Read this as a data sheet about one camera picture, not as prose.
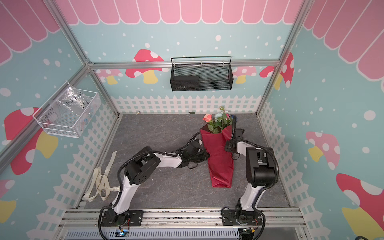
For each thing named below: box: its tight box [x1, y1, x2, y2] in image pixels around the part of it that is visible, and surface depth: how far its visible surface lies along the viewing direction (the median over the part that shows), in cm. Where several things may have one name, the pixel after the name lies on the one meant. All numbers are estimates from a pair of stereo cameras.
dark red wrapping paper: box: [200, 124, 234, 188], surface depth 65 cm
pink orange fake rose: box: [202, 113, 213, 123], surface depth 75 cm
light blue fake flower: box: [207, 106, 233, 134], surface depth 75 cm
